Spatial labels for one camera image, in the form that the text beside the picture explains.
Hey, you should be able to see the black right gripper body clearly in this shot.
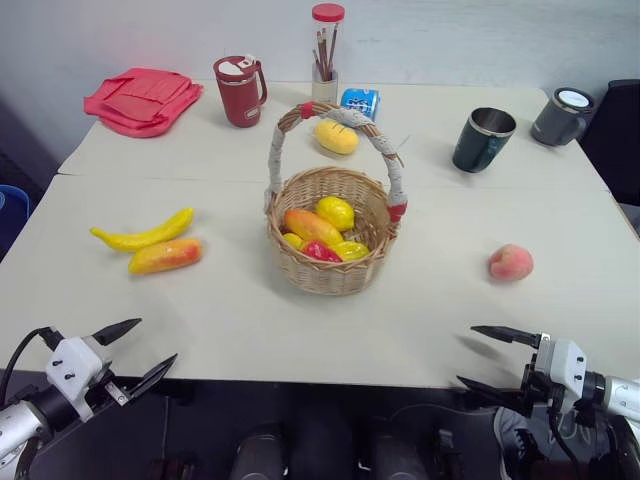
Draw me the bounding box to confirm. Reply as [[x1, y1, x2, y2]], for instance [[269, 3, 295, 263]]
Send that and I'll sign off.
[[519, 331, 557, 420]]

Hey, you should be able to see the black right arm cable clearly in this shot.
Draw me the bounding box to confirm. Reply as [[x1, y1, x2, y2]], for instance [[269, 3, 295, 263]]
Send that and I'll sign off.
[[547, 394, 584, 480]]

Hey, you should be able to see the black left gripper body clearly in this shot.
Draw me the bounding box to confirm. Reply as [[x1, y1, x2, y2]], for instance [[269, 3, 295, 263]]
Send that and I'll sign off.
[[83, 366, 133, 410]]

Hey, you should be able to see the orange yellow mango, large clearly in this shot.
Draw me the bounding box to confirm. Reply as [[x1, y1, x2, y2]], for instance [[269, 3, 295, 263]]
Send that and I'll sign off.
[[283, 208, 345, 246]]

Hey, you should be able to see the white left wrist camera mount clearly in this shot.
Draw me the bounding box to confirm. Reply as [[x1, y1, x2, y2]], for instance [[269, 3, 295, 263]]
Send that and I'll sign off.
[[45, 335, 114, 407]]

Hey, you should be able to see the orange yellow mango, slim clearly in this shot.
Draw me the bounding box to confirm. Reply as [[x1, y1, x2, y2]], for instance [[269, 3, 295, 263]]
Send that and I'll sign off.
[[127, 238, 205, 276]]

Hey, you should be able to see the red mug with lid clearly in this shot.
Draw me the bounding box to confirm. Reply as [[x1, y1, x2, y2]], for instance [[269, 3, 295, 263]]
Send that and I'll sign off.
[[212, 53, 269, 130]]

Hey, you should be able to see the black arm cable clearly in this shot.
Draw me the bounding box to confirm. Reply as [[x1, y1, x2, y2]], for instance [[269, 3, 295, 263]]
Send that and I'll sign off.
[[547, 394, 584, 480], [0, 326, 65, 401]]

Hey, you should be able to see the yellow banana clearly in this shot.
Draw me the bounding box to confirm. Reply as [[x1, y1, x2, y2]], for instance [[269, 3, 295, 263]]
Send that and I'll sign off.
[[89, 207, 196, 253]]

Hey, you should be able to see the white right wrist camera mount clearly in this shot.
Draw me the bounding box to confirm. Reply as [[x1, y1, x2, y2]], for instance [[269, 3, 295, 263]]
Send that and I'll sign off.
[[535, 337, 589, 414]]

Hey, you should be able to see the yellow lemon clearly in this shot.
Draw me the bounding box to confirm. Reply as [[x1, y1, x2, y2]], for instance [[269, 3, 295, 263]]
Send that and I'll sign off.
[[314, 196, 356, 232], [314, 119, 360, 155]]

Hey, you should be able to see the pink folded fabric bag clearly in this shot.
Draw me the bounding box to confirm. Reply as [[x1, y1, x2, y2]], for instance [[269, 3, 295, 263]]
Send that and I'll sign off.
[[83, 67, 205, 139]]

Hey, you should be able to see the blue bin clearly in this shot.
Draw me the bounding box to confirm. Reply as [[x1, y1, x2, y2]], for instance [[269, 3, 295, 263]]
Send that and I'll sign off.
[[0, 184, 31, 247]]

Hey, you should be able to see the grey mug with lid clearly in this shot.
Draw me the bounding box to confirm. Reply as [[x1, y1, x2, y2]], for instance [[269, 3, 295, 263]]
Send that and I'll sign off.
[[530, 86, 596, 148]]

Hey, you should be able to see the grey sneaker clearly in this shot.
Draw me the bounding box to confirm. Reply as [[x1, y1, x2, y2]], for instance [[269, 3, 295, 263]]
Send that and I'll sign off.
[[493, 405, 581, 464]]

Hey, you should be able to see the clear pencil tube, red lid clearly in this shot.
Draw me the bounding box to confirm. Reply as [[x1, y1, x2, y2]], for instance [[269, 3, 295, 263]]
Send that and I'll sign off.
[[310, 3, 347, 105]]

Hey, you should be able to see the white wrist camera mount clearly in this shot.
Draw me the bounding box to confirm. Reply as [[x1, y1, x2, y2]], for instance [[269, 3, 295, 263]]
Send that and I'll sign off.
[[45, 335, 114, 407], [535, 337, 589, 414]]

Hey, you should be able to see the red bell pepper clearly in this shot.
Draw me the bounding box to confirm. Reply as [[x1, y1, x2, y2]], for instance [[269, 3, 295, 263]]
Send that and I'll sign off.
[[300, 239, 344, 263]]

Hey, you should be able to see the dark rounded cylinder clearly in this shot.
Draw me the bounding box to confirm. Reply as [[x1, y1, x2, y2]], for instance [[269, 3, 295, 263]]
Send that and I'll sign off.
[[370, 430, 432, 480], [230, 423, 287, 480]]

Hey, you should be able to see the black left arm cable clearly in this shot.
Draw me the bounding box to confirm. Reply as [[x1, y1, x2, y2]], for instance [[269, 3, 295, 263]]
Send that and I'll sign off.
[[0, 326, 65, 401]]

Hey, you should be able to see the blue drink can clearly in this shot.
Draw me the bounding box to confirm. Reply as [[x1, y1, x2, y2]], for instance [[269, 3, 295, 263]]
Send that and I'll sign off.
[[340, 87, 383, 123]]

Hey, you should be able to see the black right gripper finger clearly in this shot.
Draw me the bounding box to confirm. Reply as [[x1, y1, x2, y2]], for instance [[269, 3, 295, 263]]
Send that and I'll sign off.
[[455, 375, 527, 412], [470, 325, 541, 350]]

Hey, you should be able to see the pink peach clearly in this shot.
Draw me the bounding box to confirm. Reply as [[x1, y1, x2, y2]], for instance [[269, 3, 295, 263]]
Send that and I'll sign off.
[[488, 243, 535, 282]]

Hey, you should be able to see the dark green steel cup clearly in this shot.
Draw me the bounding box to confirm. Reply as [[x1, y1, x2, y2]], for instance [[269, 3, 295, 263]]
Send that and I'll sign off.
[[451, 106, 518, 175]]

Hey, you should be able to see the wicker basket with handle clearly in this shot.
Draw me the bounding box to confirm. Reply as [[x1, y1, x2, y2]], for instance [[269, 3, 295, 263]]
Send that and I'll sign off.
[[264, 101, 410, 297]]

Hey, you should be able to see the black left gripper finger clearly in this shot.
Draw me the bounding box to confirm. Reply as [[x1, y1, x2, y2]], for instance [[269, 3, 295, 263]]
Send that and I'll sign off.
[[128, 352, 179, 402], [91, 317, 143, 347]]

